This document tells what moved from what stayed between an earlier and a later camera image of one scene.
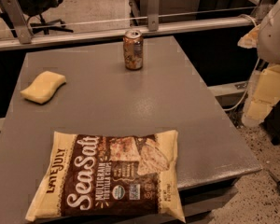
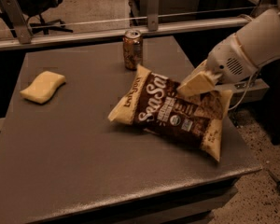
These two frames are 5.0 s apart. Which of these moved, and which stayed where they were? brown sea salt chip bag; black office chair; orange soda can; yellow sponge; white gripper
Moved: white gripper; brown sea salt chip bag
Stayed: orange soda can; yellow sponge; black office chair
